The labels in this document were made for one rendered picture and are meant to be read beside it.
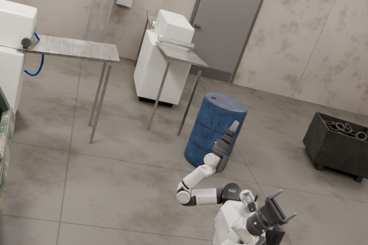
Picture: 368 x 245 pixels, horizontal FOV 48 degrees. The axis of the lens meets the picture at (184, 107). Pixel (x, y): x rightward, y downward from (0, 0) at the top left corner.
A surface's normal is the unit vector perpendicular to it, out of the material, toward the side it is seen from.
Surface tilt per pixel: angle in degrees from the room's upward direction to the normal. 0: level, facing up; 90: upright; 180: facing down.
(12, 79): 90
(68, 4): 90
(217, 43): 90
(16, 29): 90
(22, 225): 0
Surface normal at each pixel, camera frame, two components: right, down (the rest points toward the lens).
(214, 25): 0.18, 0.42
